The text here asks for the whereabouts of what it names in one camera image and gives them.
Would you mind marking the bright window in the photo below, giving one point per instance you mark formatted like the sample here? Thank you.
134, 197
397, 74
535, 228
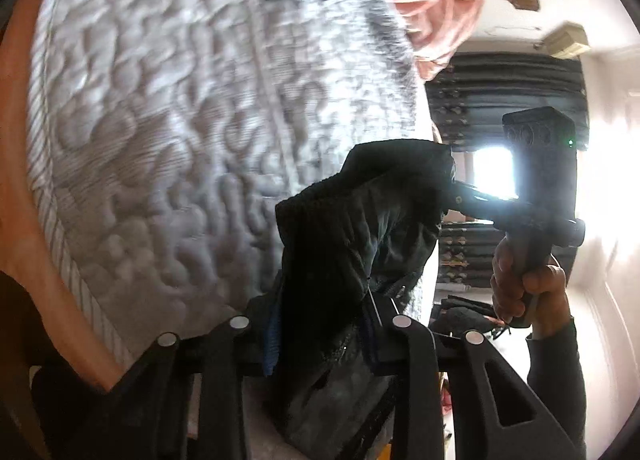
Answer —
492, 172

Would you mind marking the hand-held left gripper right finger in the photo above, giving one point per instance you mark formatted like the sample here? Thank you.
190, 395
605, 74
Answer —
420, 380

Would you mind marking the beige wall air conditioner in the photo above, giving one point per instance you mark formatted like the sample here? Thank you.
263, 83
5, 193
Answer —
567, 40

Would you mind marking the grey quilted blanket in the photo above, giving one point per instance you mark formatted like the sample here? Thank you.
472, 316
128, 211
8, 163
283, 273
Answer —
190, 115

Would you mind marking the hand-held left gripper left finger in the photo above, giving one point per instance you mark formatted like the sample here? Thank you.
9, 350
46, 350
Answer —
220, 380

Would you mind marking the person's right hand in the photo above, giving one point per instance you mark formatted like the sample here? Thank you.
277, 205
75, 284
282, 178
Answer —
535, 290

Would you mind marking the bed with pink sheet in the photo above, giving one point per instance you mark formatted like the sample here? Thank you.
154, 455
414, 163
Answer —
30, 220

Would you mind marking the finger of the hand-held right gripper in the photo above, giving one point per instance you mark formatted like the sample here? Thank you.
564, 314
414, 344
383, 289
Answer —
475, 200

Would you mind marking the dark patterned curtain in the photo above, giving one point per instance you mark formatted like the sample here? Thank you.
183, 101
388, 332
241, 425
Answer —
500, 250
505, 95

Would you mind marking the brown wall box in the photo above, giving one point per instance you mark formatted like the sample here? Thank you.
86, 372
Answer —
525, 1

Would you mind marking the person's right forearm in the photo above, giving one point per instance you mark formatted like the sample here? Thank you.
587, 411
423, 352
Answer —
560, 390

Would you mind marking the black quilted pants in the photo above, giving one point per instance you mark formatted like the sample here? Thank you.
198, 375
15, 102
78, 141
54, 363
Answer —
360, 250

